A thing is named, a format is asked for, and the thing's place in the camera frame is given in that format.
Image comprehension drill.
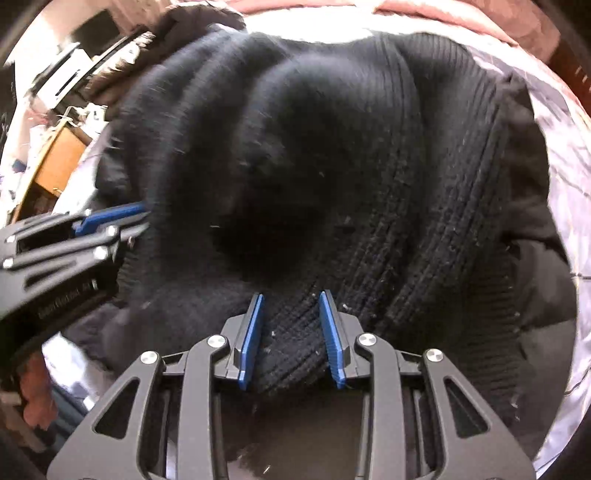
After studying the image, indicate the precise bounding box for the black knit sweater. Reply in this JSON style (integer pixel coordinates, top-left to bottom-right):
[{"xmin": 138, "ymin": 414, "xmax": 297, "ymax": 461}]
[{"xmin": 96, "ymin": 31, "xmax": 577, "ymax": 452}]

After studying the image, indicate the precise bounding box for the person's left hand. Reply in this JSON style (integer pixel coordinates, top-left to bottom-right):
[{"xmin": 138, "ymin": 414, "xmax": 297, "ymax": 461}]
[{"xmin": 18, "ymin": 351, "xmax": 57, "ymax": 431}]

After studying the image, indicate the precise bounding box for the light blue bed sheet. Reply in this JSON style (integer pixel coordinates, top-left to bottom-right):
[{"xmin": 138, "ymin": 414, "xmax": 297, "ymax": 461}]
[{"xmin": 41, "ymin": 4, "xmax": 591, "ymax": 476}]

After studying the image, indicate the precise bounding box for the wooden bedside cabinet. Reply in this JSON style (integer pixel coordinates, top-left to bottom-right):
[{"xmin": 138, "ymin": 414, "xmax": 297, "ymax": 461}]
[{"xmin": 9, "ymin": 117, "xmax": 91, "ymax": 224}]

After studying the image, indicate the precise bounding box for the brown fur trimmed coat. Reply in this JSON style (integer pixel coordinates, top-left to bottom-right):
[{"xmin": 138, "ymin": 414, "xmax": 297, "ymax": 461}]
[{"xmin": 83, "ymin": 1, "xmax": 245, "ymax": 107}]

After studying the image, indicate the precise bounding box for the pink quilted blanket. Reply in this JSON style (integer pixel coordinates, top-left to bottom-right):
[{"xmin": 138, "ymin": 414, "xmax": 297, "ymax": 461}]
[{"xmin": 228, "ymin": 0, "xmax": 561, "ymax": 62}]

